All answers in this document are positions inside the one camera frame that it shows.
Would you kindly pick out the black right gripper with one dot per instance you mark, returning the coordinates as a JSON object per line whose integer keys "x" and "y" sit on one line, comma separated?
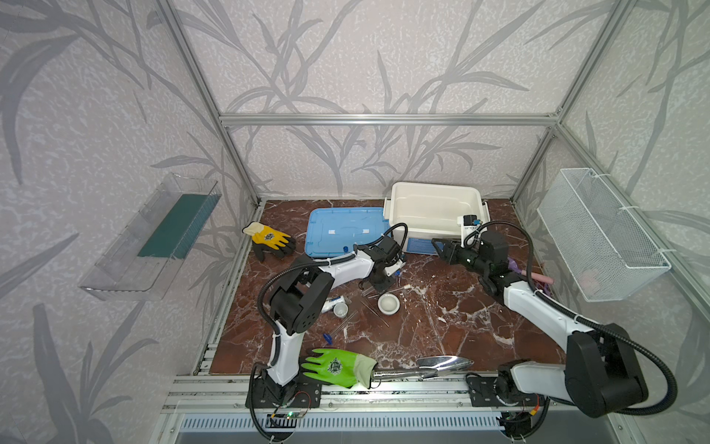
{"x": 450, "y": 252}

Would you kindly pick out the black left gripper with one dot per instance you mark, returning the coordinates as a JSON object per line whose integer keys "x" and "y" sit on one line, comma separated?
{"x": 380, "y": 278}

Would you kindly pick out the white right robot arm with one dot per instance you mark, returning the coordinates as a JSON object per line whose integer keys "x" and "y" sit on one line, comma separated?
{"x": 605, "y": 370}

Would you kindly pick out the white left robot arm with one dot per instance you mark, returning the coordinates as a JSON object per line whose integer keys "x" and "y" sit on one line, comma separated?
{"x": 291, "y": 302}

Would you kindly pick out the purple pink plastic scoop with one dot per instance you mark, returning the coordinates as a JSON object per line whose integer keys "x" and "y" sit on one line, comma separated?
{"x": 513, "y": 266}

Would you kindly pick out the white ceramic mortar bowl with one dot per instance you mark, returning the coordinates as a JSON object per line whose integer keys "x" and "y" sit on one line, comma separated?
{"x": 388, "y": 304}

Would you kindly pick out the thin metal tweezers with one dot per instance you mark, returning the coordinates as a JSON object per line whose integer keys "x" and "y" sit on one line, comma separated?
{"x": 371, "y": 309}

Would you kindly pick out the white plastic storage bin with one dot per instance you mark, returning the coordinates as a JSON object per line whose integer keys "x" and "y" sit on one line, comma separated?
{"x": 433, "y": 211}

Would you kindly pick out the blue plastic bin lid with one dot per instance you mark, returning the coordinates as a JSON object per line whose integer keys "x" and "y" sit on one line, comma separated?
{"x": 332, "y": 232}

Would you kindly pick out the silver metal trowel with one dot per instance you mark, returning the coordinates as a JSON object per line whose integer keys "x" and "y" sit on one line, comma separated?
{"x": 426, "y": 368}

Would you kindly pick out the yellow black work glove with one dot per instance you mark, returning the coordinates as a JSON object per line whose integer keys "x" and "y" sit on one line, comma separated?
{"x": 265, "y": 239}

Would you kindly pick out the green work glove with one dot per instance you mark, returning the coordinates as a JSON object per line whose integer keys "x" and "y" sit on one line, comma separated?
{"x": 338, "y": 367}

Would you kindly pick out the white wire mesh basket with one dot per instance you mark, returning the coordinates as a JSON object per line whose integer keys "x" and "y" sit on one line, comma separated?
{"x": 608, "y": 253}

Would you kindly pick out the clear plastic wall shelf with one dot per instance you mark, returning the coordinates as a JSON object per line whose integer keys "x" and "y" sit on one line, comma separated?
{"x": 144, "y": 260}

